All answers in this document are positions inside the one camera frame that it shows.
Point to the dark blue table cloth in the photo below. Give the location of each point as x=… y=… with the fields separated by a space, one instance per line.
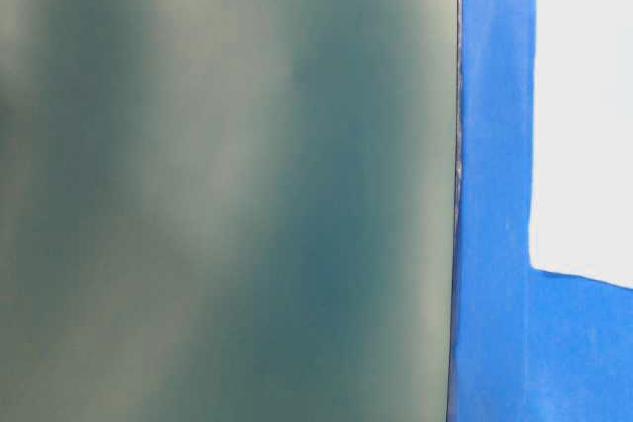
x=526 y=345

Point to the light blue towel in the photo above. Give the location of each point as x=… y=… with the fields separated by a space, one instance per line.
x=226 y=210

